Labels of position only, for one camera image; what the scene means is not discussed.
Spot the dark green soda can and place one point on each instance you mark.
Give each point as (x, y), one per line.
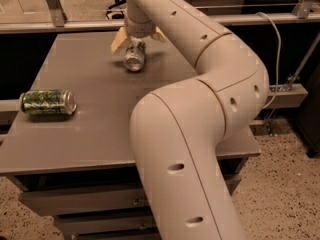
(48, 102)

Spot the silver green 7up can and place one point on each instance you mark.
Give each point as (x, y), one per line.
(134, 58)

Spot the grey drawer cabinet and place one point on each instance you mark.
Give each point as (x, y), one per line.
(81, 168)

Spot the grey metal railing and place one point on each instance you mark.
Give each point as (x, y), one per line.
(57, 16)

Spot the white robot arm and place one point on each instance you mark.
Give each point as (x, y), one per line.
(174, 130)

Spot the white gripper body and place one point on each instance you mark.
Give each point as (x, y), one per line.
(139, 29)

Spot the black office chair base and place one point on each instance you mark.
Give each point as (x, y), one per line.
(116, 10)

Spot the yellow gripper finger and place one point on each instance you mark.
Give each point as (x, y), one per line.
(157, 35)
(121, 40)

